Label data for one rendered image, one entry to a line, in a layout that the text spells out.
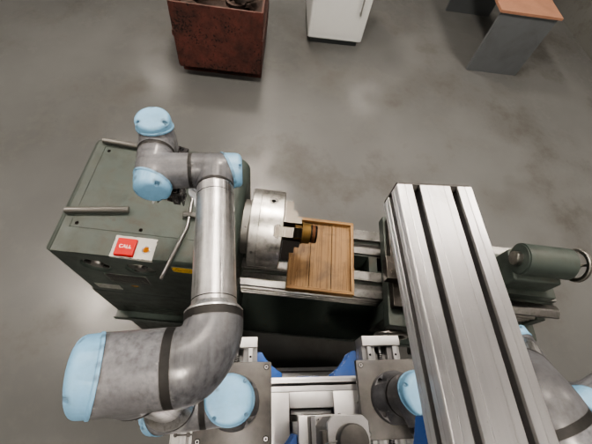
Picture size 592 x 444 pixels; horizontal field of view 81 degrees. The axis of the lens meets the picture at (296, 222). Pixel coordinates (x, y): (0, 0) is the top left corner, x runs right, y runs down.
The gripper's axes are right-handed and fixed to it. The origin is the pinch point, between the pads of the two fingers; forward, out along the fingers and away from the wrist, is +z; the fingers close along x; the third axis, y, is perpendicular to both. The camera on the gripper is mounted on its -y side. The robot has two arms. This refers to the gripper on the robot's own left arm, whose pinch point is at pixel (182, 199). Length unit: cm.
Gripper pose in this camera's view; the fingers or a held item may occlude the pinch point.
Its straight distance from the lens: 109.1
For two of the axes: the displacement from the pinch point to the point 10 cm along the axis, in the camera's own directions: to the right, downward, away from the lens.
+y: -0.7, 8.7, -5.0
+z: -1.2, 4.9, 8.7
